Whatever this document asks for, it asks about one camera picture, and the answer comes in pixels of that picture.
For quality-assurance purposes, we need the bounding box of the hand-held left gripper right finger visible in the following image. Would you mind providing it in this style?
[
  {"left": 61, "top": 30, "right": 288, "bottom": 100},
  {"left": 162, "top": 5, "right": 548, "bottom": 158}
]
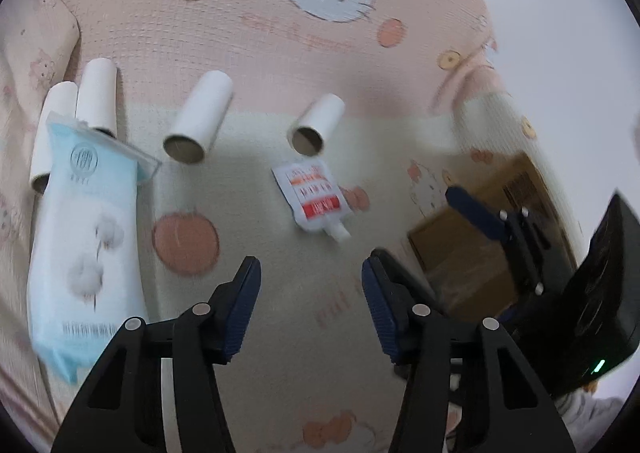
[{"left": 361, "top": 249, "right": 578, "bottom": 453}]

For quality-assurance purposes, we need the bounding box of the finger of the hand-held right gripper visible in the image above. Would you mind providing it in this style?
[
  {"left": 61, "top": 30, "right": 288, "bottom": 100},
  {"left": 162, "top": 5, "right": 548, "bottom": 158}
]
[{"left": 445, "top": 186, "right": 551, "bottom": 296}]

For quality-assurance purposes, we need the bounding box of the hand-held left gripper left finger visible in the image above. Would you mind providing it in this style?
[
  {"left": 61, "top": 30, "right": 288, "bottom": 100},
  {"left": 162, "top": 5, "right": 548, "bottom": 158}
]
[{"left": 50, "top": 255, "right": 262, "bottom": 453}]

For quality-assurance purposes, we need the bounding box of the brown cardboard box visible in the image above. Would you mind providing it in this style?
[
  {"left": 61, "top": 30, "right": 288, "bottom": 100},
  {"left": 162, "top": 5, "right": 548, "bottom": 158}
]
[{"left": 407, "top": 150, "right": 583, "bottom": 324}]

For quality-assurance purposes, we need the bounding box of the light blue wipes packet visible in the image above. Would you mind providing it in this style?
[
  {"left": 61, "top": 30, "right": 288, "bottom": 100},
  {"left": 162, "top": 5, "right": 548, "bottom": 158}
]
[{"left": 27, "top": 116, "right": 163, "bottom": 384}]

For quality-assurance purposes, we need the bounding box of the person's right forearm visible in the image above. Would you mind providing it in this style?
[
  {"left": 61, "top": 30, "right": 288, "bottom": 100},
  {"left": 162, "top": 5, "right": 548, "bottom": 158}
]
[{"left": 552, "top": 380, "right": 633, "bottom": 439}]

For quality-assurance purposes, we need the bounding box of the white red label sachet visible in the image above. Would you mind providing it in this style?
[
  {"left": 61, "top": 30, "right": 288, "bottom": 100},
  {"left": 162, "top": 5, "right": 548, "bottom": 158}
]
[{"left": 272, "top": 158, "right": 353, "bottom": 243}]

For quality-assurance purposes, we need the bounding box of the white cardboard tube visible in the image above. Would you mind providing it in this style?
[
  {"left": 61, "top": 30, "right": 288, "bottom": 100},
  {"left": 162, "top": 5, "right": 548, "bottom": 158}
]
[
  {"left": 162, "top": 70, "right": 235, "bottom": 165},
  {"left": 75, "top": 58, "right": 118, "bottom": 139},
  {"left": 29, "top": 82, "right": 78, "bottom": 195},
  {"left": 287, "top": 94, "right": 346, "bottom": 156}
]

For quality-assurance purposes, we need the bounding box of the pink cartoon cat blanket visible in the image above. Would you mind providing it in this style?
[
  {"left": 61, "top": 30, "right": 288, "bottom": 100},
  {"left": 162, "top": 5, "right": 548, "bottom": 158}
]
[{"left": 0, "top": 0, "right": 591, "bottom": 453}]

